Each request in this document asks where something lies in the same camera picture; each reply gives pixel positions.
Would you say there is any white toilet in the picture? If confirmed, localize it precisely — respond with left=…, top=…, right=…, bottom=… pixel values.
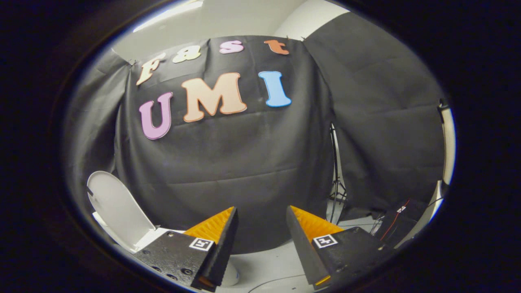
left=93, top=212, right=241, bottom=287

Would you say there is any black backdrop cloth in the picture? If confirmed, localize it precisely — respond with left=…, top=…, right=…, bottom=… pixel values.
left=115, top=36, right=338, bottom=254

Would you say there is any thin red cable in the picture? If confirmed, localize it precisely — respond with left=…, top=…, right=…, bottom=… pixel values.
left=385, top=199, right=411, bottom=241

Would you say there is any black tripod stand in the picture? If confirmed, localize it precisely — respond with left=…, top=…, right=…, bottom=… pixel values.
left=328, top=124, right=347, bottom=224

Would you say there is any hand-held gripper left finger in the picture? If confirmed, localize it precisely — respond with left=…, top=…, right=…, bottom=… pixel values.
left=134, top=206, right=239, bottom=293

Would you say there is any white toilet lid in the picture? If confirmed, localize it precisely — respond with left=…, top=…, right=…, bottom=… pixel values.
left=87, top=171, right=157, bottom=254

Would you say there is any plain black cloth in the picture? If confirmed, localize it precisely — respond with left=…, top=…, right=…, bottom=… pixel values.
left=303, top=12, right=446, bottom=216
left=65, top=51, right=131, bottom=204

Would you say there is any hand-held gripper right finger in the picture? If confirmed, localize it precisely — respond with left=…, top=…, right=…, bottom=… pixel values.
left=286, top=205, right=394, bottom=291

